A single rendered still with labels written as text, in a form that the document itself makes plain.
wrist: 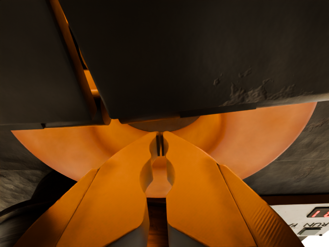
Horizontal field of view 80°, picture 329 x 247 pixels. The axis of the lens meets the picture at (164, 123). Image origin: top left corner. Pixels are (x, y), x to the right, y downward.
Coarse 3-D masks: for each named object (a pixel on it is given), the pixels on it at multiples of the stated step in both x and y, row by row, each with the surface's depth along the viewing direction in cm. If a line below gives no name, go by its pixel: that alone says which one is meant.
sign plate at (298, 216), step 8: (264, 200) 40; (272, 200) 40; (280, 200) 39; (288, 200) 39; (296, 200) 39; (304, 200) 39; (312, 200) 39; (320, 200) 39; (328, 200) 39; (280, 208) 40; (288, 208) 40; (296, 208) 40; (304, 208) 40; (312, 208) 40; (320, 208) 39; (328, 208) 39; (288, 216) 42; (296, 216) 42; (304, 216) 42; (320, 216) 42; (288, 224) 45; (296, 224) 45; (304, 224) 45; (312, 224) 45; (320, 224) 45; (328, 224) 46; (296, 232) 49; (320, 232) 49
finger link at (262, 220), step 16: (224, 176) 9; (240, 192) 8; (240, 208) 7; (256, 208) 7; (272, 208) 7; (256, 224) 7; (272, 224) 7; (256, 240) 6; (272, 240) 6; (288, 240) 6
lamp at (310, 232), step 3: (312, 228) 46; (315, 228) 46; (318, 228) 46; (303, 231) 47; (306, 231) 47; (309, 231) 47; (312, 231) 47; (315, 231) 47; (318, 231) 47; (300, 234) 48; (303, 234) 48; (306, 234) 48; (309, 234) 48; (312, 234) 48
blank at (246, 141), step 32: (64, 128) 10; (96, 128) 11; (128, 128) 14; (192, 128) 14; (224, 128) 10; (256, 128) 10; (288, 128) 10; (64, 160) 12; (96, 160) 12; (160, 160) 13; (224, 160) 12; (256, 160) 12; (160, 192) 15
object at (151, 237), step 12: (24, 216) 24; (36, 216) 23; (156, 216) 23; (0, 228) 25; (12, 228) 24; (24, 228) 23; (156, 228) 22; (0, 240) 23; (12, 240) 22; (156, 240) 21
